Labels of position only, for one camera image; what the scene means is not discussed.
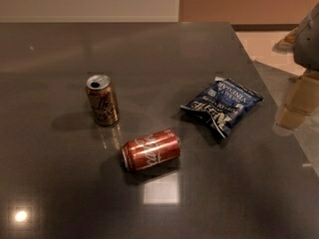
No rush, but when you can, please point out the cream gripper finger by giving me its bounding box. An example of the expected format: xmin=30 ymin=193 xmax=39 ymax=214
xmin=275 ymin=71 xmax=319 ymax=130

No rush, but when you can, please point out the blue chip bag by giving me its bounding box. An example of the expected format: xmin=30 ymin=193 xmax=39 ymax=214
xmin=180 ymin=77 xmax=263 ymax=138

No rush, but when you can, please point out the red coke can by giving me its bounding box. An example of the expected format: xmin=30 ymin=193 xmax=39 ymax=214
xmin=122 ymin=128 xmax=180 ymax=172

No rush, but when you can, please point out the brown upright soda can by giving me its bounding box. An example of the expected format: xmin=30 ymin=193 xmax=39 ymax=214
xmin=86 ymin=75 xmax=119 ymax=126

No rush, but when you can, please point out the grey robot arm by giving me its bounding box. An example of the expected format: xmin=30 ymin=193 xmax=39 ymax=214
xmin=275 ymin=4 xmax=319 ymax=130

